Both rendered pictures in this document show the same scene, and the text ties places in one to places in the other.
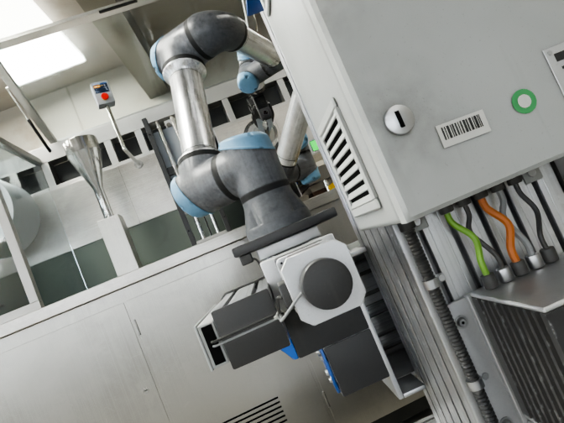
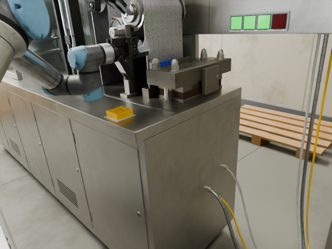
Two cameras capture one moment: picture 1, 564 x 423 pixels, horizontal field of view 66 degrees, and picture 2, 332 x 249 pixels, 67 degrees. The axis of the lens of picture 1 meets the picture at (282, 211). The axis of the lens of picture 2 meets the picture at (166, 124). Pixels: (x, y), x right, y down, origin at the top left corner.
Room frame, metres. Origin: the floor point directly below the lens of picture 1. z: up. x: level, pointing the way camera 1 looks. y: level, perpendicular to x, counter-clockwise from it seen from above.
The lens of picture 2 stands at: (1.25, -1.04, 1.21)
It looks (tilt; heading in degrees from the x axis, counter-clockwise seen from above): 22 degrees down; 54
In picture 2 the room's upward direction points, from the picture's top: 3 degrees counter-clockwise
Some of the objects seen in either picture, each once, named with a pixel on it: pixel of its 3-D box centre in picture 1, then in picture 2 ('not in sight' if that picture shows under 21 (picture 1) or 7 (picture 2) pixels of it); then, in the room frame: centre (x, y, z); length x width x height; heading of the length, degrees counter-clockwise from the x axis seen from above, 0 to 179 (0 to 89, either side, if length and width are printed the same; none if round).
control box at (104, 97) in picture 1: (102, 94); not in sight; (1.78, 0.50, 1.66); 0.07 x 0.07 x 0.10; 24
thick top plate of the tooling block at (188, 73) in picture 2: (315, 180); (191, 70); (2.02, -0.20, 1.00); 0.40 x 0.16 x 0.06; 9
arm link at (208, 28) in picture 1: (250, 44); not in sight; (1.28, -0.11, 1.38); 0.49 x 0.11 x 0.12; 156
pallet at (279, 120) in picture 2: not in sight; (273, 127); (3.69, 0.31, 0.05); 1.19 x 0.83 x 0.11; 94
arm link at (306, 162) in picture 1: (303, 168); (87, 85); (1.57, -0.13, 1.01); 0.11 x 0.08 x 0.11; 132
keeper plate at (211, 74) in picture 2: not in sight; (210, 79); (2.05, -0.29, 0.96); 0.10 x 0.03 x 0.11; 9
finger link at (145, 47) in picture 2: not in sight; (145, 47); (1.84, -0.12, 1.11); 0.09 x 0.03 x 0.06; 8
